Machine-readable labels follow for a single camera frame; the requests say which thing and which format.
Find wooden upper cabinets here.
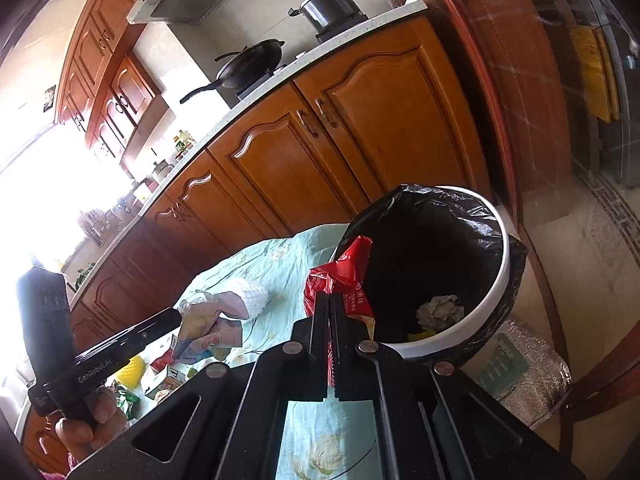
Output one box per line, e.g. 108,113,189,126
54,0,166,151

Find light-green crumpled carton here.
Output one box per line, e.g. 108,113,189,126
171,292,250,364

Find crumpled paper in bin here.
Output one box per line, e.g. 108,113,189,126
416,295,464,334

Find wooden base cabinets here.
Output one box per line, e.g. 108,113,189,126
19,12,494,476

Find steel cooking pot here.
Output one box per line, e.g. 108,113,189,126
288,0,362,34

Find white foam fruit net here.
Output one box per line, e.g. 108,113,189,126
219,278,269,321

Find yellow foam fruit net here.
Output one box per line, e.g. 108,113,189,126
115,356,145,390

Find red snack pouch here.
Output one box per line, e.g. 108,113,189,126
304,236,375,389

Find black wok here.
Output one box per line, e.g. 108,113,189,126
179,39,285,104

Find floral light-blue tablecloth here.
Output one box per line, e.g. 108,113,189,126
104,223,386,480

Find green crumpled snack bag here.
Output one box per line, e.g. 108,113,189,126
110,380,140,420

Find person's left hand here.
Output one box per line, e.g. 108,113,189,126
54,387,128,462

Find white trash bin black liner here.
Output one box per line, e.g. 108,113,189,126
332,184,527,364

